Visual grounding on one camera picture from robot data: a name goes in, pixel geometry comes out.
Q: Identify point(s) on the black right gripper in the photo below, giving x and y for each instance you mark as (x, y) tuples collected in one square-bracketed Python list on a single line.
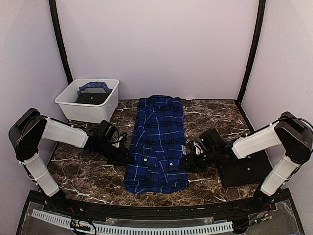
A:
[(192, 163)]

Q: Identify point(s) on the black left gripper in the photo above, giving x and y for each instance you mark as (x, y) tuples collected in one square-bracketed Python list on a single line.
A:
[(121, 157)]

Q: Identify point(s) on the blue plaid long sleeve shirt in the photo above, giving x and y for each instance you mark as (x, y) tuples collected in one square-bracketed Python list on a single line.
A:
[(157, 147)]

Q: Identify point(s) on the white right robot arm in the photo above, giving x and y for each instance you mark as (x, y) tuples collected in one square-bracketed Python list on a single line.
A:
[(288, 140)]

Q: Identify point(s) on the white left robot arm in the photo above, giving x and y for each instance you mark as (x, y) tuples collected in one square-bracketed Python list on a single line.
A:
[(32, 128)]

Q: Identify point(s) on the folded black shirt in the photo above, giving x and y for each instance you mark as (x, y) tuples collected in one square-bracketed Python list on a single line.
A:
[(252, 169)]

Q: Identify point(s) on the white plastic bin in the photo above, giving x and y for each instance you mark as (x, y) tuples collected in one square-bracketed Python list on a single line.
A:
[(97, 108)]

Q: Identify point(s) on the black shirt in bin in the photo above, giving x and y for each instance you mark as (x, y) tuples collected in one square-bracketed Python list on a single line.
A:
[(92, 98)]

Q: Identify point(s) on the blue patterned shirt in bin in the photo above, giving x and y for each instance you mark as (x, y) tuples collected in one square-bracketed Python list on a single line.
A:
[(99, 85)]

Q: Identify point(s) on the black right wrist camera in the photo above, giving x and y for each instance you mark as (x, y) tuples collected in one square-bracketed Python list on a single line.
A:
[(210, 138)]

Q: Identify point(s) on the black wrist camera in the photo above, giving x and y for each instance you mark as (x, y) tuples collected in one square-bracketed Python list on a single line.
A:
[(105, 130), (210, 138)]

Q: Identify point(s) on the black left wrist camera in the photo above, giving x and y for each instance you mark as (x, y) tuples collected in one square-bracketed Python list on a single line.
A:
[(105, 130)]

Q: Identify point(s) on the black front rail base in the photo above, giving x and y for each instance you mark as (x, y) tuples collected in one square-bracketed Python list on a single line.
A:
[(279, 217)]

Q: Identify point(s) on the white slotted cable duct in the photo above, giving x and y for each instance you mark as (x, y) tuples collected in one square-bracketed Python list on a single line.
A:
[(134, 227)]

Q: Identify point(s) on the black vertical frame post left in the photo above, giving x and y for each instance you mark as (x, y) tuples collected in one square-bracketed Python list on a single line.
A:
[(59, 40)]

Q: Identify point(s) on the black vertical frame post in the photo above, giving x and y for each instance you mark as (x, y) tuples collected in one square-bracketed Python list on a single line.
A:
[(59, 40), (252, 53)]

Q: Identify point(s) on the black vertical frame post right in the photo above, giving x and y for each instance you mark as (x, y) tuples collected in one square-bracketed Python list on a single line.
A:
[(252, 53)]

